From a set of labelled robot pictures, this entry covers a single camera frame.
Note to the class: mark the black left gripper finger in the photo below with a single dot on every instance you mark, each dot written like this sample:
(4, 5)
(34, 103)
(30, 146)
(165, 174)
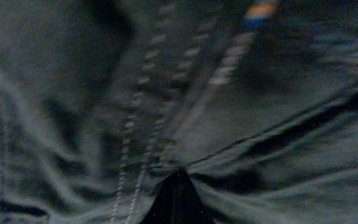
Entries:
(177, 202)

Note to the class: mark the black t-shirt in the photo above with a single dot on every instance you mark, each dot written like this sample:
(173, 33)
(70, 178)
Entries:
(256, 100)

